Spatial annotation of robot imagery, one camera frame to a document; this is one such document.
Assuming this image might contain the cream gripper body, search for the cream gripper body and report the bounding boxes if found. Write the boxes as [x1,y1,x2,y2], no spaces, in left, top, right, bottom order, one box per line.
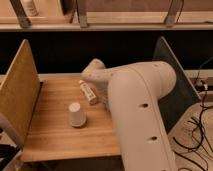
[96,83,109,109]

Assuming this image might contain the right dark side panel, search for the right dark side panel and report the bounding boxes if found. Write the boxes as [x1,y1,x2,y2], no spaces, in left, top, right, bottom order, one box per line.
[152,37,201,133]

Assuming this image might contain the shelf bracket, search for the shelf bracket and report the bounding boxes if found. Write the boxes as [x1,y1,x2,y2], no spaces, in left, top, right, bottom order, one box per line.
[164,0,182,27]
[76,0,88,28]
[9,0,31,29]

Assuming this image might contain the middle shelf bracket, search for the middle shelf bracket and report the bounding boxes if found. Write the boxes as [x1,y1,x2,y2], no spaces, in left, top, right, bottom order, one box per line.
[76,0,88,28]

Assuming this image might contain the left shelf bracket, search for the left shelf bracket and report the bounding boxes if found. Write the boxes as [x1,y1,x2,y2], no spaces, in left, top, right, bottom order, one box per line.
[9,0,31,29]

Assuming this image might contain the left wooden side panel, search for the left wooden side panel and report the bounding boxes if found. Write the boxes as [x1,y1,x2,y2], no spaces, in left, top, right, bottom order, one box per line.
[0,39,40,148]

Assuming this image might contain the right shelf bracket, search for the right shelf bracket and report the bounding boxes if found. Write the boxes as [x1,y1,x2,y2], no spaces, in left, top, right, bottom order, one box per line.
[164,0,182,27]

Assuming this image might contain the white bottle on shelf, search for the white bottle on shelf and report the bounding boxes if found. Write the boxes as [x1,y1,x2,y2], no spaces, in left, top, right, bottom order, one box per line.
[23,0,38,17]

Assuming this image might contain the black cables on floor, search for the black cables on floor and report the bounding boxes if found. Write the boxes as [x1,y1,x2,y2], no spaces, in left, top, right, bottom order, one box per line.
[169,56,213,171]

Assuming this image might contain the upside-down white paper cup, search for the upside-down white paper cup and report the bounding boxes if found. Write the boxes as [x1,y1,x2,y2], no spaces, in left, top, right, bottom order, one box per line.
[69,102,87,127]

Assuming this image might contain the wooden shelf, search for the wooden shelf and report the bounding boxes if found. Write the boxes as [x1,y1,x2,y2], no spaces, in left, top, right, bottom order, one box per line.
[0,0,213,32]

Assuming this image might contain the white bottle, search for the white bottle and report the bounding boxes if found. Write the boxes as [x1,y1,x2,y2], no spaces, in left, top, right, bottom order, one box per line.
[79,80,98,105]
[23,0,38,17]

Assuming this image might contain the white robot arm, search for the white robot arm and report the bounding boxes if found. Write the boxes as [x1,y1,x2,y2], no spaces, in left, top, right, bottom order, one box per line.
[82,59,176,171]

